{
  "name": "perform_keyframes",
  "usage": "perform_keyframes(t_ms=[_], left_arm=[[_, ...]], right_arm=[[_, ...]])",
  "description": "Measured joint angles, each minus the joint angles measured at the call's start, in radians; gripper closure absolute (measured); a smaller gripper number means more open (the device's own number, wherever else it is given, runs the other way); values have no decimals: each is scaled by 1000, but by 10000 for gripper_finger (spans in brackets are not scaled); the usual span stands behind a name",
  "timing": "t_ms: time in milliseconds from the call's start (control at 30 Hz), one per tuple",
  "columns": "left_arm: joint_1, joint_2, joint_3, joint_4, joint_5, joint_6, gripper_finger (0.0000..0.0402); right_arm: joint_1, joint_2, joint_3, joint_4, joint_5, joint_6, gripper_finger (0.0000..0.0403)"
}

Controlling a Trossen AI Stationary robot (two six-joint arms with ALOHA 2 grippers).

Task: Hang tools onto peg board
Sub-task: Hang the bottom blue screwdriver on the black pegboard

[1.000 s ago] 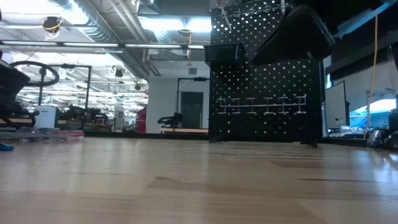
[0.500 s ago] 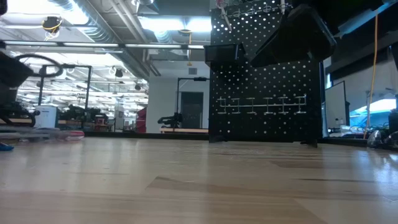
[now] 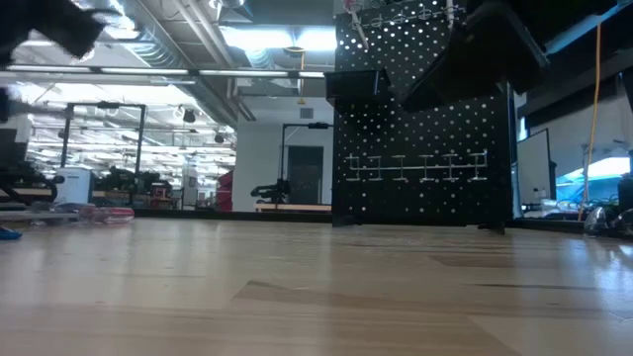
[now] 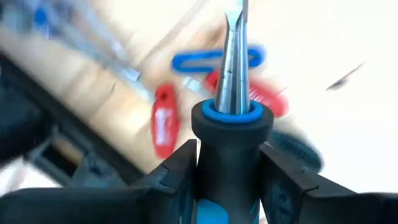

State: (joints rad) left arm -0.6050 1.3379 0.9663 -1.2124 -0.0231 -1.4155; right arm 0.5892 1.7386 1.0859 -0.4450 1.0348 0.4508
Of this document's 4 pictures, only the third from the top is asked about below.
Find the long ceiling light bar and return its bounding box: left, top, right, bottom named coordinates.
left=0, top=63, right=327, bottom=81

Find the red cabinet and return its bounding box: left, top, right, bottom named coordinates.
left=216, top=170, right=234, bottom=213

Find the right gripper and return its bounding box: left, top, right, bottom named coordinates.
left=400, top=0, right=619, bottom=113

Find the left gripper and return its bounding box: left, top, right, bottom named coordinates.
left=0, top=0, right=108, bottom=68

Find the black metal pegboard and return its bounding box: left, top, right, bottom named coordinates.
left=330, top=0, right=515, bottom=235

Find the chrome wire hook rack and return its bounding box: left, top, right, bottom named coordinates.
left=344, top=149, right=490, bottom=183

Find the black gantry frame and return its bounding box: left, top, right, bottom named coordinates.
left=58, top=101, right=148, bottom=204
left=280, top=122, right=334, bottom=207

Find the white board panel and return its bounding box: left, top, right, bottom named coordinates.
left=515, top=128, right=559, bottom=220

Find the background wooden table top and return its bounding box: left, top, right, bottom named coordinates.
left=253, top=202, right=333, bottom=215

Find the chrome wire ring rack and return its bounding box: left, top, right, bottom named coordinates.
left=345, top=0, right=469, bottom=30

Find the black aluminium table frame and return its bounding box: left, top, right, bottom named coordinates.
left=133, top=208, right=335, bottom=224

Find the white container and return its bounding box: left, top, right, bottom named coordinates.
left=52, top=164, right=96, bottom=206

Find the silver ventilation duct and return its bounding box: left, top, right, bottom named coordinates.
left=88, top=0, right=238, bottom=125

